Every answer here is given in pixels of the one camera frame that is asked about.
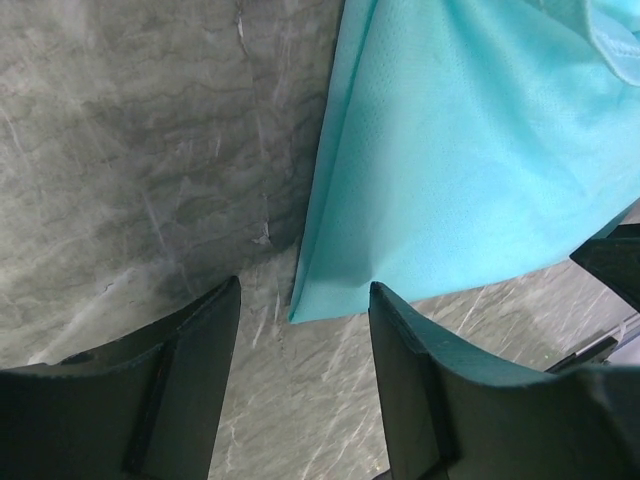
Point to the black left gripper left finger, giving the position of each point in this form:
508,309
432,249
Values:
144,406

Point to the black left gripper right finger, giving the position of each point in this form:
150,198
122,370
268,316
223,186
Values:
451,410

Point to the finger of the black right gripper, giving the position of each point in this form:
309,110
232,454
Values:
615,261

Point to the turquoise t-shirt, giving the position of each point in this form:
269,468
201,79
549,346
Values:
465,143

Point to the aluminium rail frame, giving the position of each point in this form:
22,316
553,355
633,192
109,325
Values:
598,350

